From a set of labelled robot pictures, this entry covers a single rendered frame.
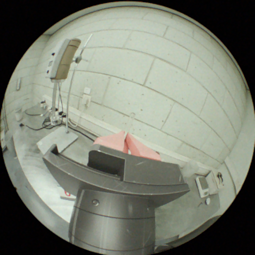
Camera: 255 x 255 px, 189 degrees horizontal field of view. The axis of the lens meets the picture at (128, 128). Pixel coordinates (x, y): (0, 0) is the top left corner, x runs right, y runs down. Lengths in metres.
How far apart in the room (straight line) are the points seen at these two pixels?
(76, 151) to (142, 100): 0.51
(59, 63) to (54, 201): 0.59
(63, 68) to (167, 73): 0.56
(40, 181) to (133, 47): 0.93
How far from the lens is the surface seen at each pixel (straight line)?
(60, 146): 0.59
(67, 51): 0.46
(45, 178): 0.51
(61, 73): 0.44
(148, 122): 0.59
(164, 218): 0.55
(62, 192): 0.43
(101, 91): 0.64
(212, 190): 1.10
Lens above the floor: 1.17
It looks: 27 degrees down
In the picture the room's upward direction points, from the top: 22 degrees clockwise
